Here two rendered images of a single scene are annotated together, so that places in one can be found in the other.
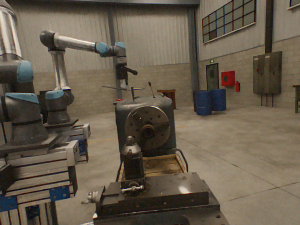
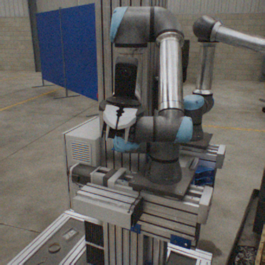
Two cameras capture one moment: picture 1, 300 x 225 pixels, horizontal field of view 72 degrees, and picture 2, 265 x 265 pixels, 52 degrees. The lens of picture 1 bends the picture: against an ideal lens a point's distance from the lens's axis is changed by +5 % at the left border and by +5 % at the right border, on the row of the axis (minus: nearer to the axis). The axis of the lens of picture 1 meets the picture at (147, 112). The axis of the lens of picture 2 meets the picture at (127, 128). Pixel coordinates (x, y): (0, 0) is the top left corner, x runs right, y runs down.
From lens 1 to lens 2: 0.38 m
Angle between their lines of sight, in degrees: 34
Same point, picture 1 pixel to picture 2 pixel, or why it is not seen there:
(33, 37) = not seen: outside the picture
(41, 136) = (175, 179)
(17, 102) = not seen: hidden behind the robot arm
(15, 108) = (158, 144)
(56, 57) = (206, 51)
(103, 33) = not seen: outside the picture
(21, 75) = (179, 139)
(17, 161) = (148, 196)
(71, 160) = (203, 217)
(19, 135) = (155, 173)
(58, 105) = (194, 118)
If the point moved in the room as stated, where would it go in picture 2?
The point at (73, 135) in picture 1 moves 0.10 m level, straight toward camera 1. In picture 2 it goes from (203, 158) to (203, 167)
